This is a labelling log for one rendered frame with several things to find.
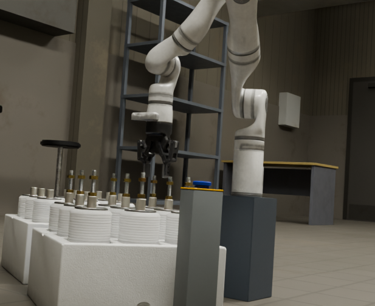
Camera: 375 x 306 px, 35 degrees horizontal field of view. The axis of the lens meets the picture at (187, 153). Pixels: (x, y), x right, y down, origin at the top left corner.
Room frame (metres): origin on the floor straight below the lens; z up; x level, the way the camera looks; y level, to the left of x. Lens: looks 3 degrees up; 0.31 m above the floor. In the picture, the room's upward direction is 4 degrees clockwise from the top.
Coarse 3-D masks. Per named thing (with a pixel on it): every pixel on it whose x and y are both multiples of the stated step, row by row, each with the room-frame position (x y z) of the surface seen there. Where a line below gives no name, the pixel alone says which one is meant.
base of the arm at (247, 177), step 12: (240, 144) 1.78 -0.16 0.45; (252, 144) 1.77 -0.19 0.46; (240, 156) 1.78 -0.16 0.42; (252, 156) 1.77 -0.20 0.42; (240, 168) 1.77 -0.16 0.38; (252, 168) 1.77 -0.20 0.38; (240, 180) 1.77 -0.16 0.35; (252, 180) 1.77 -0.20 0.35; (240, 192) 1.77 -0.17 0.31; (252, 192) 1.77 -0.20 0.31
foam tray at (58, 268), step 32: (32, 256) 1.57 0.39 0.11; (64, 256) 1.26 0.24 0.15; (96, 256) 1.28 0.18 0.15; (128, 256) 1.31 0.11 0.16; (160, 256) 1.34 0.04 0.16; (224, 256) 1.41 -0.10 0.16; (32, 288) 1.54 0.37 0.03; (64, 288) 1.26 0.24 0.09; (96, 288) 1.29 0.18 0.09; (128, 288) 1.31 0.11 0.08; (160, 288) 1.34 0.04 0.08
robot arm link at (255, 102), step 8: (248, 96) 1.77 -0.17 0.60; (256, 96) 1.77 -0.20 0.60; (264, 96) 1.77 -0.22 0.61; (248, 104) 1.77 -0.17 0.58; (256, 104) 1.76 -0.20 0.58; (264, 104) 1.77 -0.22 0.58; (248, 112) 1.78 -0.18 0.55; (256, 112) 1.77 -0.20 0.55; (264, 112) 1.78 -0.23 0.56; (256, 120) 1.76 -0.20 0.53; (264, 120) 1.79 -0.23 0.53; (248, 128) 1.77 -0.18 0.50; (256, 128) 1.76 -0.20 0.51; (264, 128) 1.79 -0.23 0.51; (240, 136) 1.78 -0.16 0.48; (248, 136) 1.77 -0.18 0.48; (256, 136) 1.77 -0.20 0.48; (264, 136) 1.80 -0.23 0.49
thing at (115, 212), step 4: (108, 208) 1.50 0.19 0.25; (112, 208) 1.48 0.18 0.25; (112, 212) 1.47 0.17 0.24; (116, 212) 1.46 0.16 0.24; (112, 216) 1.47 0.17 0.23; (116, 216) 1.47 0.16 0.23; (112, 220) 1.47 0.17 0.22; (116, 220) 1.47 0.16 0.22; (112, 224) 1.47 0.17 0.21; (116, 224) 1.46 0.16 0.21; (112, 228) 1.47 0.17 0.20; (116, 228) 1.46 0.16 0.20; (112, 232) 1.47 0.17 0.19; (116, 232) 1.46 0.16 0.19; (112, 236) 1.47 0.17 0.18; (116, 236) 1.46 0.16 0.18
